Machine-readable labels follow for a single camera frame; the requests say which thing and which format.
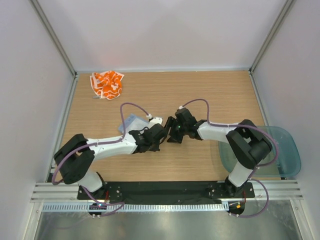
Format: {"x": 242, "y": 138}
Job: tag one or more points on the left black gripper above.
{"x": 156, "y": 147}

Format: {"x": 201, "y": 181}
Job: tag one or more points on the clear teal plastic container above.
{"x": 287, "y": 165}

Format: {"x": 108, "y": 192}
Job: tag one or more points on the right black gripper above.
{"x": 170, "y": 123}

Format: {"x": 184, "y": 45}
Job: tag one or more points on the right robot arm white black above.
{"x": 249, "y": 145}

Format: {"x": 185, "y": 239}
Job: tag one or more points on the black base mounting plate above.
{"x": 170, "y": 192}

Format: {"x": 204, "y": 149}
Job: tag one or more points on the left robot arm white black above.
{"x": 75, "y": 157}

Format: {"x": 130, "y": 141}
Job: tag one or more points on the blue bear towel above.
{"x": 133, "y": 122}

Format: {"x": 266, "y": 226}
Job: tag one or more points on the orange white patterned towel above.
{"x": 107, "y": 85}

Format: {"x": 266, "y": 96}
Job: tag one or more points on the aluminium frame rail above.
{"x": 277, "y": 190}

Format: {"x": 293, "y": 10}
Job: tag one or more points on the white slotted cable duct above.
{"x": 92, "y": 207}

